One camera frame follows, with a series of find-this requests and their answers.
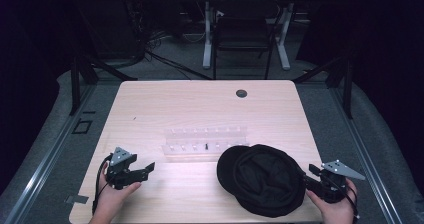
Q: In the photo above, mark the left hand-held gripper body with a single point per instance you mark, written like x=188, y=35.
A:
x=119, y=165

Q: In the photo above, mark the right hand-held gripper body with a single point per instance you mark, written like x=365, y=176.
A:
x=335, y=179

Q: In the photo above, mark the black hat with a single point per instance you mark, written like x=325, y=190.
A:
x=263, y=180

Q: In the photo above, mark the person's right hand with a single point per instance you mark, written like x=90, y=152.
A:
x=333, y=209

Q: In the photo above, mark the person's left hand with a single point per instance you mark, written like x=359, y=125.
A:
x=111, y=197

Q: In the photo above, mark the black tape square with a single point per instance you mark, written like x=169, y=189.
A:
x=81, y=126

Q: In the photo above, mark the grey tape strip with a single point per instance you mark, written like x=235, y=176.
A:
x=76, y=199

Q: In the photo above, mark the small black peg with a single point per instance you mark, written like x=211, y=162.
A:
x=206, y=146

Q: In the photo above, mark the clear acrylic rack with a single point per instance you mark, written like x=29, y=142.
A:
x=205, y=142

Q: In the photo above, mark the black metal stand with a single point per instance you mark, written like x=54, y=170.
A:
x=80, y=74
x=346, y=80

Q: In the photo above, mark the grey table grommet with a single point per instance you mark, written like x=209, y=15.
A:
x=241, y=93

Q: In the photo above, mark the black chair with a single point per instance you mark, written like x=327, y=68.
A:
x=245, y=27

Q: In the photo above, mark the aluminium floor rail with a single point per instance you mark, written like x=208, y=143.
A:
x=46, y=157
x=363, y=150

